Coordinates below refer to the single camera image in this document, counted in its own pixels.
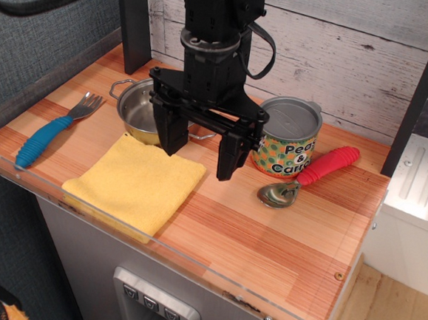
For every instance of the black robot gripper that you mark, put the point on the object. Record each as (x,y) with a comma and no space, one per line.
(209,91)

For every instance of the blue handled metal fork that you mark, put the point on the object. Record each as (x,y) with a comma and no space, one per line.
(32,149)

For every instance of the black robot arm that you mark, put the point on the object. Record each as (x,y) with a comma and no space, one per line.
(222,20)

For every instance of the yellow cloth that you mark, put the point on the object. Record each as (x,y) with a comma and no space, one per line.
(137,184)

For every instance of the small steel pot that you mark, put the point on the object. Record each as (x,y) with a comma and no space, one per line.
(135,109)

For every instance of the peas and carrots can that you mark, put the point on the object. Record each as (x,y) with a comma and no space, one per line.
(290,136)

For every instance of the clear acrylic edge guard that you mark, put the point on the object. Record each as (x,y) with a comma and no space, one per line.
(291,264)

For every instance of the grey toy fridge dispenser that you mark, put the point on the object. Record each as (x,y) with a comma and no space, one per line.
(141,300)

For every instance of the white toy sink unit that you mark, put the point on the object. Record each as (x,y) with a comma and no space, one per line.
(397,243)

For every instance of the orange object bottom left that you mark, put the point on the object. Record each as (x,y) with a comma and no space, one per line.
(13,313)

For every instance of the red handled metal spoon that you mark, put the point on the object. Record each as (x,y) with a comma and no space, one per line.
(282,195)

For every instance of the dark grey left post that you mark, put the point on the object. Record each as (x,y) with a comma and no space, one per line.
(134,17)

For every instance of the dark grey post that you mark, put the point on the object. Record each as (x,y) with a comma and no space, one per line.
(134,17)
(407,125)

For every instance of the dark grey right post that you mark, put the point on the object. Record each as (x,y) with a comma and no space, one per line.
(407,125)

